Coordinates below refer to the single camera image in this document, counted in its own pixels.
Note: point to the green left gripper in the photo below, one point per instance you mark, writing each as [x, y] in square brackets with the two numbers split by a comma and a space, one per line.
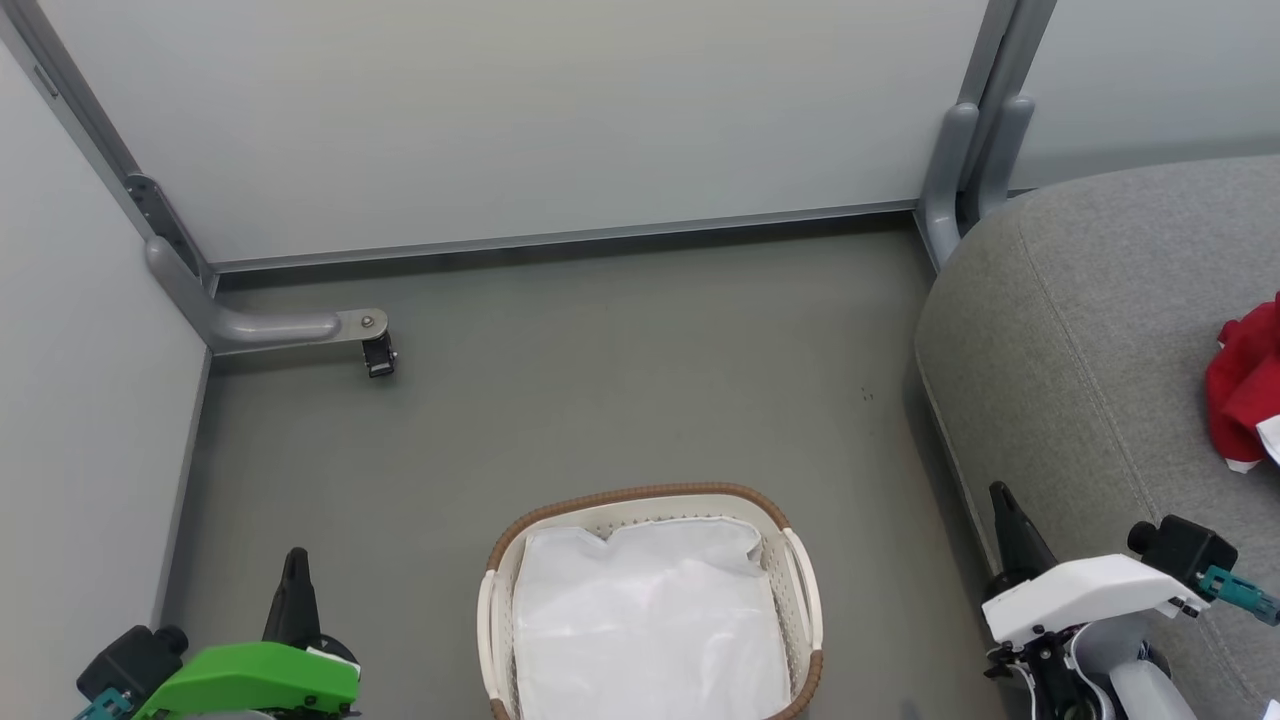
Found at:
[250, 680]

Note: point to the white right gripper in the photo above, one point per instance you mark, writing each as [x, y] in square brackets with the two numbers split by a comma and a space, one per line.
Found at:
[1080, 595]

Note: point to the red and white jersey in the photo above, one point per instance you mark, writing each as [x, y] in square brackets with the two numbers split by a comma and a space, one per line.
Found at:
[1245, 385]

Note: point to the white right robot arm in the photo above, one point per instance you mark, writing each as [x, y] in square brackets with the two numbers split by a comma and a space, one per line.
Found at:
[1145, 685]

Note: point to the grey fabric sofa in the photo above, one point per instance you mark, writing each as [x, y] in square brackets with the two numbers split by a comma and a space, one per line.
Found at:
[1090, 340]

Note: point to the white laundry basket brown rim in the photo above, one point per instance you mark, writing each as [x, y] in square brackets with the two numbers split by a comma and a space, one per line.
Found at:
[495, 640]

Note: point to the black caster wheel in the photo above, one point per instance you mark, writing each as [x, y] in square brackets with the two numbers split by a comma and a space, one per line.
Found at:
[379, 356]

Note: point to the grey partition foot long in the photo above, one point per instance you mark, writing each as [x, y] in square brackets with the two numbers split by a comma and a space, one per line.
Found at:
[260, 328]

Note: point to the white basket liner cloth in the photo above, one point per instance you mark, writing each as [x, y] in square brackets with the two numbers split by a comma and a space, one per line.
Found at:
[650, 620]

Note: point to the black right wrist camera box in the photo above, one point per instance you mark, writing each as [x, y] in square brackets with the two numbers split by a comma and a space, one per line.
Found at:
[1185, 552]

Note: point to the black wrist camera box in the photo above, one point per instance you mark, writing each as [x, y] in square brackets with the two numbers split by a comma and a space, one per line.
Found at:
[1185, 552]
[130, 660]

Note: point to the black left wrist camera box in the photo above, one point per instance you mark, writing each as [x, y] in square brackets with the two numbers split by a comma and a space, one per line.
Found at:
[130, 660]

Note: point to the dark metal hinge bracket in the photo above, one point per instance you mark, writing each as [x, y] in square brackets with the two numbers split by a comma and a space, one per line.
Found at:
[168, 225]

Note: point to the grey metal partition rail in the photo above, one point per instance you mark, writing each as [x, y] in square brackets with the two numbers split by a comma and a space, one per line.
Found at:
[560, 238]

